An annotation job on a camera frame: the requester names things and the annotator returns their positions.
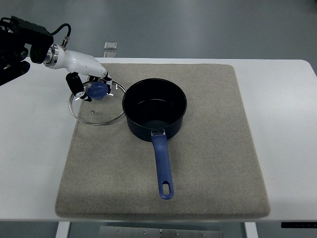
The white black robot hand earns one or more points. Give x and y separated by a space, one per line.
87 79

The glass pot lid blue knob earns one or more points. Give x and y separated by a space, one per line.
105 106

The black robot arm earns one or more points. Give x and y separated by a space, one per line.
19 39

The lower floor metal plate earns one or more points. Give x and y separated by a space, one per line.
110 54

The floor metal plate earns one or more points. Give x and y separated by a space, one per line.
110 45
110 54

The upper floor metal plate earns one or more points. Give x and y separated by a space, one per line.
110 45

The beige felt mat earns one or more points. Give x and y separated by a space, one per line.
183 150

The white left table leg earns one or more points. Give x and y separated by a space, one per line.
63 230

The white table leg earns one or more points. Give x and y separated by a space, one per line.
63 230
251 230

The white right table leg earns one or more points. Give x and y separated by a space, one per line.
251 230

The black table control panel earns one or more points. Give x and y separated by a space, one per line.
299 225

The dark blue saucepan blue handle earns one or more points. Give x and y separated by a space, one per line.
154 110

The grey metal base plate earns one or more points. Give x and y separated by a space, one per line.
131 232

